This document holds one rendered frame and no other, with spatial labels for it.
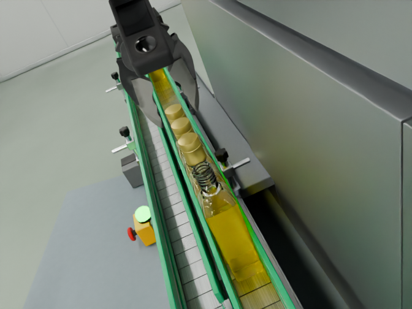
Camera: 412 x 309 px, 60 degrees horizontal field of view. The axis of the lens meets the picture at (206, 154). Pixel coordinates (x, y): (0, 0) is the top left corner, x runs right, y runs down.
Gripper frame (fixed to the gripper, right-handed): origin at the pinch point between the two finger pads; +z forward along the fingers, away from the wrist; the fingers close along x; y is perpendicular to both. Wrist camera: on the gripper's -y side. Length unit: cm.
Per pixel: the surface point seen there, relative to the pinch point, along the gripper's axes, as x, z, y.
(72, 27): 91, 89, 579
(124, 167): 22, 37, 52
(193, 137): -0.8, 4.7, -0.3
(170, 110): 0.8, 4.7, 11.5
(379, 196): -11.5, -2.5, -30.8
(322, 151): -11.6, -1.2, -22.1
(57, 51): 130, 112, 579
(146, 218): 18.8, 37.0, 23.8
